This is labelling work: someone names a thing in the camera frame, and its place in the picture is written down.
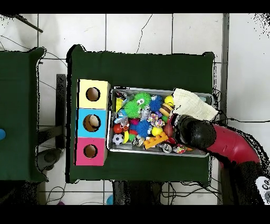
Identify long orange toy brick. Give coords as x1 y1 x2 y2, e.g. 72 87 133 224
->
143 131 169 150

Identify cream waffle cloth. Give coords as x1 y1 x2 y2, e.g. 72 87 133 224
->
172 88 219 122

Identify wooden box three holes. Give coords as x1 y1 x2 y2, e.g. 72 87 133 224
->
74 79 111 166

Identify shallow mesh bin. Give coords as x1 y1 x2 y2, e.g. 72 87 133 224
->
106 86 214 158

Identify thin dark rod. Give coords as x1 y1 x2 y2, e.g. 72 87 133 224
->
8 14 44 33

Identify green spiky ball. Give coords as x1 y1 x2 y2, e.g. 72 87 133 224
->
134 92 152 108
123 100 142 119

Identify black upright panel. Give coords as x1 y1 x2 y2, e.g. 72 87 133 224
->
55 73 67 148

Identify green cloth side table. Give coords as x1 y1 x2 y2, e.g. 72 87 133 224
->
0 47 48 182

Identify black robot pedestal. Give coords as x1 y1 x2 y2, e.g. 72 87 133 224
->
112 180 169 205

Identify blue spiky ball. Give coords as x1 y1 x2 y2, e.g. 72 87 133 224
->
149 95 163 112
136 119 152 138

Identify multicolour rope toy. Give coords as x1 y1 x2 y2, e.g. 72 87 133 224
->
147 113 166 128

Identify black cable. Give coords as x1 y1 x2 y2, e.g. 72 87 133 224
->
218 117 270 124

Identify yellow ball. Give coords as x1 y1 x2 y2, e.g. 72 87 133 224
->
151 126 163 137
164 95 175 107

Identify small soccer ball toy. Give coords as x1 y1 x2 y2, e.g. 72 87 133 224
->
112 133 124 146

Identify wooden burger toy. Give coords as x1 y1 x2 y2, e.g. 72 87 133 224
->
159 102 174 117

